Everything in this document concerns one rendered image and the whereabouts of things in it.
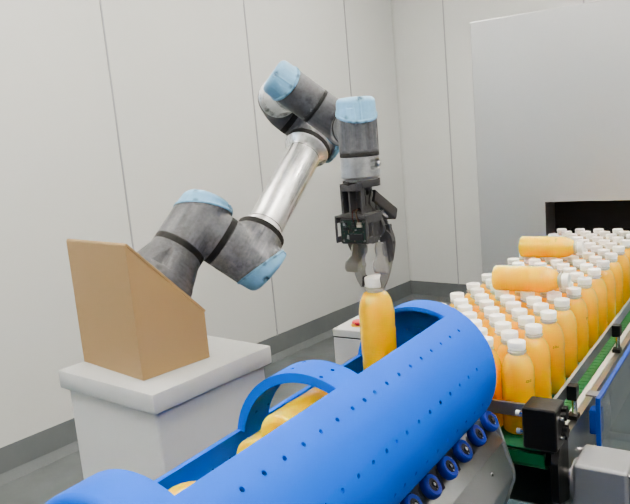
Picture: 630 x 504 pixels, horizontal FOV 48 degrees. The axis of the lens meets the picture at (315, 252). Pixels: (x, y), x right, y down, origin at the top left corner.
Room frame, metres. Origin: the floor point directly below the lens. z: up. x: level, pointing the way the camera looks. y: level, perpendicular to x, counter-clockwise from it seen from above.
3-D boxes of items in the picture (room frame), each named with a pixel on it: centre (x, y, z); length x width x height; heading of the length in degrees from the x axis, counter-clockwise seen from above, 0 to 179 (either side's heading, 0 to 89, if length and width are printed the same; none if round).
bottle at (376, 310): (1.37, -0.11, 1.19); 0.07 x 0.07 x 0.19
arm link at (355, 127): (1.35, -0.10, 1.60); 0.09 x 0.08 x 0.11; 9
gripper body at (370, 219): (1.34, -0.10, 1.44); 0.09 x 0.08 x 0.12; 146
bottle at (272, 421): (1.07, 0.03, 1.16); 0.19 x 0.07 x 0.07; 146
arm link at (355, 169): (1.35, -0.10, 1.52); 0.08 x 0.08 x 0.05
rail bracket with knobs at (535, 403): (1.39, -0.44, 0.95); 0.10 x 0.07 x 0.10; 56
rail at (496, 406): (1.53, -0.29, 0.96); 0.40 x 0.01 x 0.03; 56
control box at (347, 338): (1.80, -0.12, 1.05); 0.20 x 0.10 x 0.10; 146
